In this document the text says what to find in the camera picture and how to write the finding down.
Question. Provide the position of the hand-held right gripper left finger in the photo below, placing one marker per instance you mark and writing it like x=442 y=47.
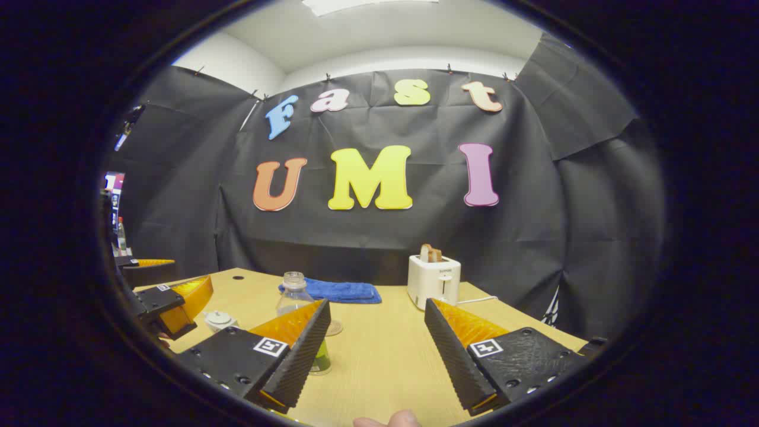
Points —
x=302 y=356

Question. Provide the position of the bread slice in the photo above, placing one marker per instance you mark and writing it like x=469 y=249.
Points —
x=431 y=254

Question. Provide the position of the red-label plastic bottle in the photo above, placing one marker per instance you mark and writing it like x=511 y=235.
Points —
x=121 y=237

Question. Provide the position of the clear green-label water bottle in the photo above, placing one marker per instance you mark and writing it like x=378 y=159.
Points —
x=293 y=290

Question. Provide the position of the blue towel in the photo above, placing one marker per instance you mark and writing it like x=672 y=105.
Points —
x=344 y=290

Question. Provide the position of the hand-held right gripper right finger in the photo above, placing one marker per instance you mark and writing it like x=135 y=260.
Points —
x=453 y=356

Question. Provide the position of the white toaster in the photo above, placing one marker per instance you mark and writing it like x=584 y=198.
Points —
x=433 y=284

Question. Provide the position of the white teacup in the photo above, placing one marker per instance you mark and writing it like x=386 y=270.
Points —
x=225 y=326

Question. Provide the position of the white teacup lid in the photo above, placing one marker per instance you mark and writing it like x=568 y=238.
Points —
x=218 y=316

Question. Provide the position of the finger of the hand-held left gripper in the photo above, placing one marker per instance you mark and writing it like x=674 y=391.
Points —
x=148 y=274
x=155 y=299

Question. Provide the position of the computer monitor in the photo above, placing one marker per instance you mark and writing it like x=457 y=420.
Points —
x=114 y=182

